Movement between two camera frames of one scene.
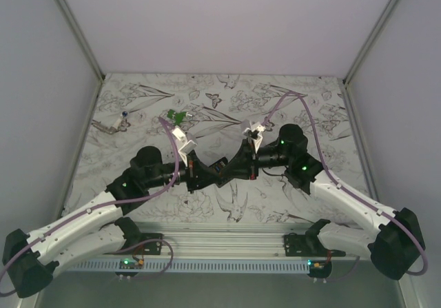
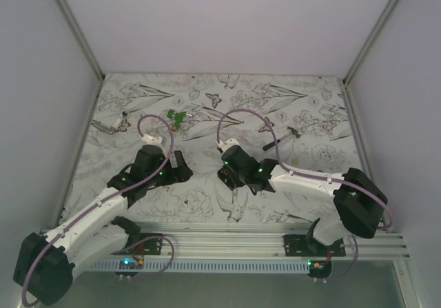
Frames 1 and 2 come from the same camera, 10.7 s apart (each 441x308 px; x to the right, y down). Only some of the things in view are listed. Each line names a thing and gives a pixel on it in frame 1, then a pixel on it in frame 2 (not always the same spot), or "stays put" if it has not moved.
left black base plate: x=140 y=244 stays put
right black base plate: x=307 y=246 stays put
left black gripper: x=198 y=175 → x=183 y=171
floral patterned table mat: x=215 y=116 stays put
